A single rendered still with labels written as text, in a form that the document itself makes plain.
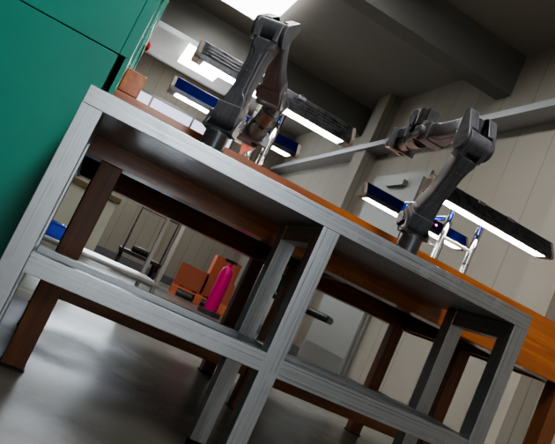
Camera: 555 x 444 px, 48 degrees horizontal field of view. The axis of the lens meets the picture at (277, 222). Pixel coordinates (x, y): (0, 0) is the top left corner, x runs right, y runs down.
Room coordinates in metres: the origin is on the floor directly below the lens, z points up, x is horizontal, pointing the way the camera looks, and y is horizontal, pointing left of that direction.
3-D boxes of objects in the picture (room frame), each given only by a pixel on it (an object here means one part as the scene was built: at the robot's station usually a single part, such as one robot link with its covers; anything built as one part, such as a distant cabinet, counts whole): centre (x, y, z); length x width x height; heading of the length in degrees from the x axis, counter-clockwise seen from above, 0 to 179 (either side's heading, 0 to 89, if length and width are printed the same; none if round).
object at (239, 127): (1.50, 0.23, 0.77); 0.09 x 0.06 x 0.06; 79
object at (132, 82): (1.87, 0.58, 0.83); 0.30 x 0.06 x 0.07; 17
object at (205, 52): (2.05, 0.18, 1.08); 0.62 x 0.08 x 0.07; 107
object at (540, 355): (1.92, -0.31, 0.67); 1.81 x 0.12 x 0.19; 107
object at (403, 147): (1.93, -0.27, 1.07); 0.10 x 0.07 x 0.07; 107
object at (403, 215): (1.67, -0.34, 0.77); 0.09 x 0.06 x 0.06; 107
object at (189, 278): (8.95, 0.59, 0.37); 1.31 x 1.01 x 0.74; 17
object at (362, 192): (2.87, -0.58, 1.08); 0.62 x 0.08 x 0.07; 107
